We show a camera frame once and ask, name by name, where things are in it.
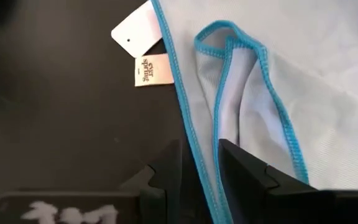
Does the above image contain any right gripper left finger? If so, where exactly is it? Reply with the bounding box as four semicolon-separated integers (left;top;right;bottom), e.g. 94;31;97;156
0;139;183;224

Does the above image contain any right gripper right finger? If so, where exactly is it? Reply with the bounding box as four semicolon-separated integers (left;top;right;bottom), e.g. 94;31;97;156
218;139;358;224

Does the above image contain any pale blue teal-edged towel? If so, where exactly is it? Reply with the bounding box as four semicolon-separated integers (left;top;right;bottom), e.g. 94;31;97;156
110;0;358;224

